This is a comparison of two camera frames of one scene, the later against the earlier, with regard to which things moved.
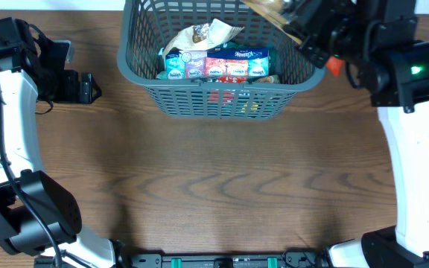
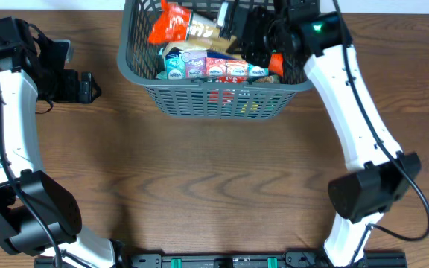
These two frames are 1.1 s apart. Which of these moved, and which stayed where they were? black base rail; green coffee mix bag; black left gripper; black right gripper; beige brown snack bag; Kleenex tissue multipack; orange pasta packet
Moved: black right gripper; green coffee mix bag; beige brown snack bag; orange pasta packet
Stayed: Kleenex tissue multipack; black base rail; black left gripper
